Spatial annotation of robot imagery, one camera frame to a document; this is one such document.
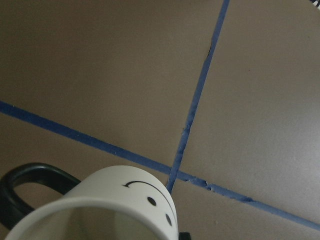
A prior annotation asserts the white smiley mug black handle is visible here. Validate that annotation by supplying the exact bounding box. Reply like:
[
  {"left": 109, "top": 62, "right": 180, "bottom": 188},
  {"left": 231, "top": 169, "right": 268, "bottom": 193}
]
[{"left": 0, "top": 163, "right": 179, "bottom": 240}]

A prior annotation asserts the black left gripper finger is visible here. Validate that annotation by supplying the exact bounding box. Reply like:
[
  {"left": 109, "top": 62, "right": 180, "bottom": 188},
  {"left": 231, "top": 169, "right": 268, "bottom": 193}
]
[{"left": 178, "top": 232, "right": 191, "bottom": 240}]

